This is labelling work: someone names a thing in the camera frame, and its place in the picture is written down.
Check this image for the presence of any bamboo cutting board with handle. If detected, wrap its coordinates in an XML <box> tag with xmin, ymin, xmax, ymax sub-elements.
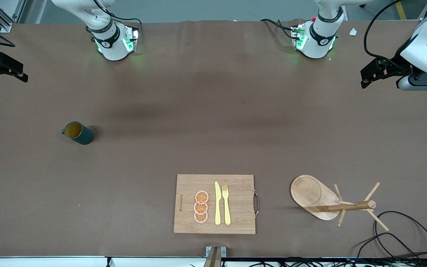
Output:
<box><xmin>173</xmin><ymin>174</ymin><xmax>260</xmax><ymax>235</ymax></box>

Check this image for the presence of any table cover sheet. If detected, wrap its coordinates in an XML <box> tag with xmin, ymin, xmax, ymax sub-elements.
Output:
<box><xmin>0</xmin><ymin>19</ymin><xmax>427</xmax><ymax>258</ymax></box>

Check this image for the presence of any teal cup with yellow inside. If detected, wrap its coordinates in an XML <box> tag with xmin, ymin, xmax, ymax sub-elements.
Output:
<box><xmin>61</xmin><ymin>121</ymin><xmax>95</xmax><ymax>145</ymax></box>

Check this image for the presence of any white table edge rail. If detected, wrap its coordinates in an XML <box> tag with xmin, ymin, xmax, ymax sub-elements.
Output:
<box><xmin>0</xmin><ymin>256</ymin><xmax>206</xmax><ymax>267</ymax></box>

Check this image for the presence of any wooden cup rack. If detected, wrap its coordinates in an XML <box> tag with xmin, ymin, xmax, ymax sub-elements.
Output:
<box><xmin>290</xmin><ymin>175</ymin><xmax>389</xmax><ymax>231</ymax></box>

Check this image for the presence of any brown bar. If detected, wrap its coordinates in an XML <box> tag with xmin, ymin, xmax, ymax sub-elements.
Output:
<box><xmin>203</xmin><ymin>247</ymin><xmax>222</xmax><ymax>267</ymax></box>

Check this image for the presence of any black right base cable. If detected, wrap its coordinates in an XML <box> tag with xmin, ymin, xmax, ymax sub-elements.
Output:
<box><xmin>94</xmin><ymin>0</ymin><xmax>142</xmax><ymax>37</ymax></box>

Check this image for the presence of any yellow plastic fork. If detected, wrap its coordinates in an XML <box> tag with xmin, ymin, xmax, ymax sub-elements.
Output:
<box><xmin>222</xmin><ymin>185</ymin><xmax>232</xmax><ymax>226</ymax></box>

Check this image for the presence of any black left base cable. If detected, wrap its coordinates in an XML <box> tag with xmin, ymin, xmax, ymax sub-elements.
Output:
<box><xmin>260</xmin><ymin>19</ymin><xmax>295</xmax><ymax>39</ymax></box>

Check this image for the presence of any black base cable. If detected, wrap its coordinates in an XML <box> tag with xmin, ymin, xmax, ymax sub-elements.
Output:
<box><xmin>94</xmin><ymin>0</ymin><xmax>142</xmax><ymax>37</ymax></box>
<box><xmin>260</xmin><ymin>19</ymin><xmax>295</xmax><ymax>39</ymax></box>

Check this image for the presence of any yellow plastic knife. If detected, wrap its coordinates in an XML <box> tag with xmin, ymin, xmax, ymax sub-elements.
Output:
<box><xmin>215</xmin><ymin>181</ymin><xmax>222</xmax><ymax>225</ymax></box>

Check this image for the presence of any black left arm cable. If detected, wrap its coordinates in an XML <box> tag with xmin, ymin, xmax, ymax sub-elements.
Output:
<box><xmin>364</xmin><ymin>0</ymin><xmax>403</xmax><ymax>67</ymax></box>

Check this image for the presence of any grey metal bracket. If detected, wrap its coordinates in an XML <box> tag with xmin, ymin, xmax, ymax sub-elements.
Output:
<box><xmin>205</xmin><ymin>246</ymin><xmax>227</xmax><ymax>259</ymax></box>

